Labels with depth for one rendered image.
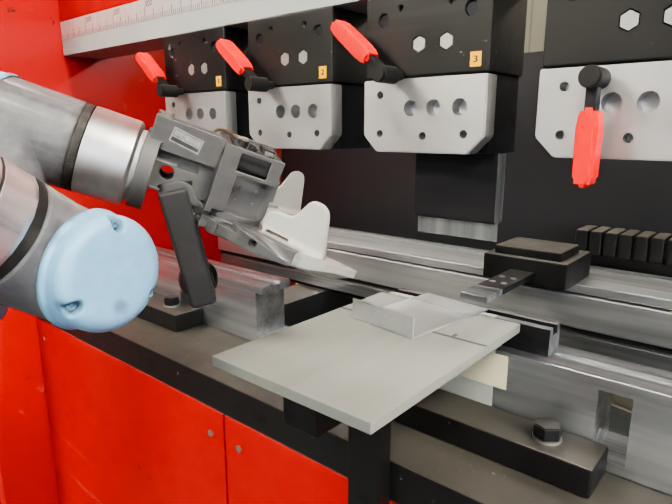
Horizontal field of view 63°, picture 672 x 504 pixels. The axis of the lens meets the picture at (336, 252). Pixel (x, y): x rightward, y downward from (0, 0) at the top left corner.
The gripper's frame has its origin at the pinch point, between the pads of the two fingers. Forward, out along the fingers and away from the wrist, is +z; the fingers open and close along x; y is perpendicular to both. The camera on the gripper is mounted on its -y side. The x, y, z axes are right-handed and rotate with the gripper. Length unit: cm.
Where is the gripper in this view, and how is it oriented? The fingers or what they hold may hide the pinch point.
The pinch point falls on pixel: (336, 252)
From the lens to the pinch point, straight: 55.0
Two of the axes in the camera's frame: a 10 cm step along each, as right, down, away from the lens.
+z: 9.0, 2.8, 3.3
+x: -2.2, -3.6, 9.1
